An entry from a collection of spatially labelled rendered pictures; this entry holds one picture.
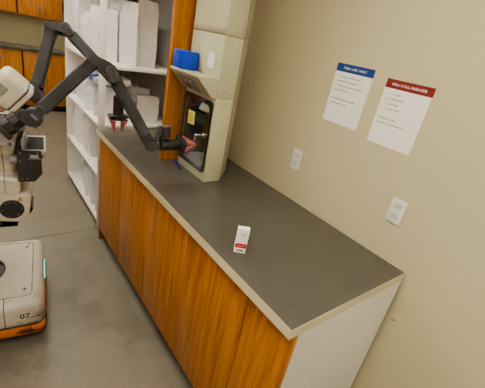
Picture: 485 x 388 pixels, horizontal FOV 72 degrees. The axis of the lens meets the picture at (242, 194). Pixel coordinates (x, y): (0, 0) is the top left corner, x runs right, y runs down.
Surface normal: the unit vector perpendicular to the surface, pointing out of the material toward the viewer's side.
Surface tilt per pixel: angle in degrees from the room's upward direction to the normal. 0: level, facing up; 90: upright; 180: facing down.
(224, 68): 90
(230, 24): 90
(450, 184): 90
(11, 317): 90
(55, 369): 0
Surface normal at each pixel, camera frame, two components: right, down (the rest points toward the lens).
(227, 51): 0.58, 0.43
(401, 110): -0.79, 0.11
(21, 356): 0.19, -0.90
